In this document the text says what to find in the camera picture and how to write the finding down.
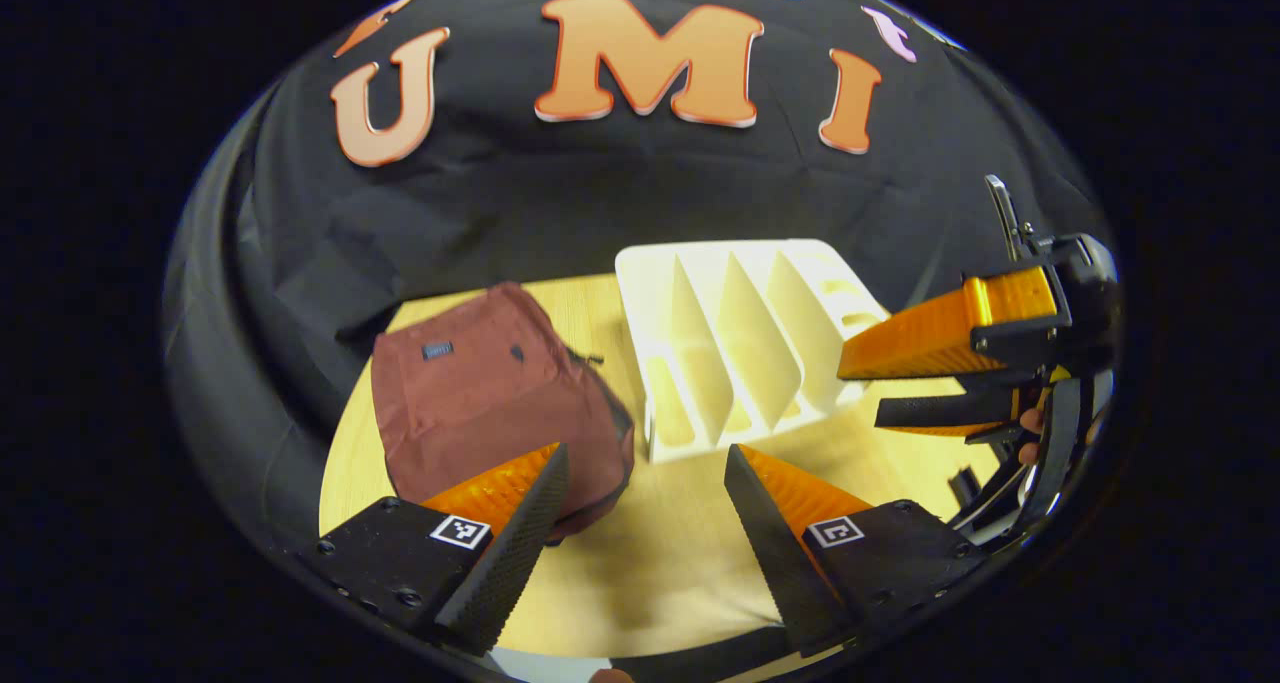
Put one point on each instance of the black backdrop cloth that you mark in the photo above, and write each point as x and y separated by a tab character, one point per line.
560	193

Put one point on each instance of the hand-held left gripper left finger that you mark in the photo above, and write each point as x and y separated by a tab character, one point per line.
510	553

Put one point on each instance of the maroon schoolbag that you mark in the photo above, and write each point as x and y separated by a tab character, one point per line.
470	403

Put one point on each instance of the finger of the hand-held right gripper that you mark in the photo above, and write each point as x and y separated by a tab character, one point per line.
930	338
960	411

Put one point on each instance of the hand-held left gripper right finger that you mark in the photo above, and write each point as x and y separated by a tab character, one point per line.
775	553

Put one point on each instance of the white bookshelf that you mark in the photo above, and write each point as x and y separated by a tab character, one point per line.
720	343

